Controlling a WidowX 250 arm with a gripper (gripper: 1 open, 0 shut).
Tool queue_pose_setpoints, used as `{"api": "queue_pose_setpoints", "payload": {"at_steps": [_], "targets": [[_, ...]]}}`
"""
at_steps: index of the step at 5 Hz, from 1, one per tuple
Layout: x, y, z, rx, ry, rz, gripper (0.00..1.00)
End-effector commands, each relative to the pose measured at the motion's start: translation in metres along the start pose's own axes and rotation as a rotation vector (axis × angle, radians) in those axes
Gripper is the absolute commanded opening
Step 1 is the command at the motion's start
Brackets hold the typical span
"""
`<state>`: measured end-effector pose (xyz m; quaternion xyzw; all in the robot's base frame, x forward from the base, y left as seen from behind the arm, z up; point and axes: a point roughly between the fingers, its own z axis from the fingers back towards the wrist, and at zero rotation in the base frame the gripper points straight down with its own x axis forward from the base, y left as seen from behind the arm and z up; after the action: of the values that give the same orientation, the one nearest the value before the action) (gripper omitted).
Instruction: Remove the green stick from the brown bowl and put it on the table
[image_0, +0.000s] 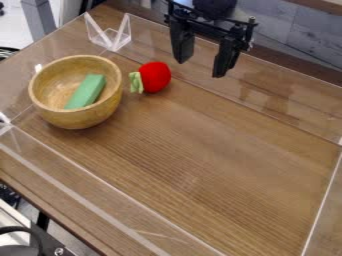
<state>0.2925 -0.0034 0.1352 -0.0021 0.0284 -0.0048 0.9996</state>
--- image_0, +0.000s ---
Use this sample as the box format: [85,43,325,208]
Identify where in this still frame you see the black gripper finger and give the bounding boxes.
[170,19,196,64]
[213,36,241,78]

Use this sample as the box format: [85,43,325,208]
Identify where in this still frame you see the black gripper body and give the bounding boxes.
[166,0,258,51]

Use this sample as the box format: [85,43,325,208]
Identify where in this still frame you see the green rectangular stick block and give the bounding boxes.
[65,74,106,110]

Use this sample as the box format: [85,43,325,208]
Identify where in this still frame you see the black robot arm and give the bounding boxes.
[165,0,258,78]

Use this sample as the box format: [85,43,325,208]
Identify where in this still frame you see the brown wooden bowl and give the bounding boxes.
[29,55,124,130]

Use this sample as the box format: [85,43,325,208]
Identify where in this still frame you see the red plush strawberry toy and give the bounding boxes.
[129,62,172,93]

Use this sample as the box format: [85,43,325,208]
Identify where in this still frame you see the clear acrylic corner bracket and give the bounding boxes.
[85,12,133,52]

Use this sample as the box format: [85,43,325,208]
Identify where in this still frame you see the grey table leg post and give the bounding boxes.
[21,0,57,41]

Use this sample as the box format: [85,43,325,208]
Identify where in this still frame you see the clear acrylic front wall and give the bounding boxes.
[0,120,226,256]

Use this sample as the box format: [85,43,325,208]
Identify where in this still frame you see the black metal bracket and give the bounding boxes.
[30,223,77,256]

